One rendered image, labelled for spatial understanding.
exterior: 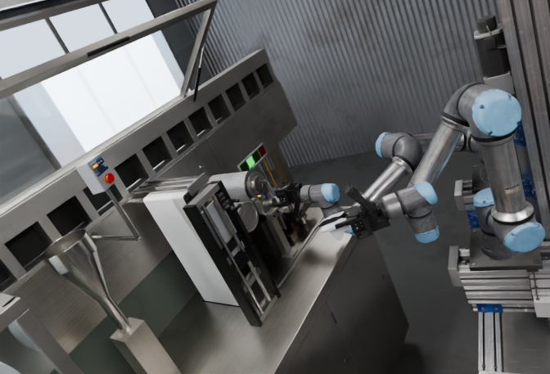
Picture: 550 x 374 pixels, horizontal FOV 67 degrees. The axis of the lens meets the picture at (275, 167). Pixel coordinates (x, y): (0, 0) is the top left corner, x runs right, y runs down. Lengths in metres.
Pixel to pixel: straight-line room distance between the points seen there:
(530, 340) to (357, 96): 2.93
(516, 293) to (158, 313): 1.38
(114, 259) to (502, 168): 1.37
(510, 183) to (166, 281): 1.35
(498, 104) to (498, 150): 0.14
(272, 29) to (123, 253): 3.25
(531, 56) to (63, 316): 1.74
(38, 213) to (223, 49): 3.56
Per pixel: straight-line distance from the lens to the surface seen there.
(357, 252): 1.94
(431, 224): 1.37
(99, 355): 1.78
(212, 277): 1.73
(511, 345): 2.22
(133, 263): 1.79
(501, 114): 1.27
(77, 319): 1.70
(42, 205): 1.62
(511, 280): 1.76
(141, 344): 1.53
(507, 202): 1.43
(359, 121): 4.56
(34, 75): 1.24
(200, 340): 1.74
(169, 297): 1.91
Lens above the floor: 1.93
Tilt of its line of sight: 21 degrees down
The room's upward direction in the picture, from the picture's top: 25 degrees counter-clockwise
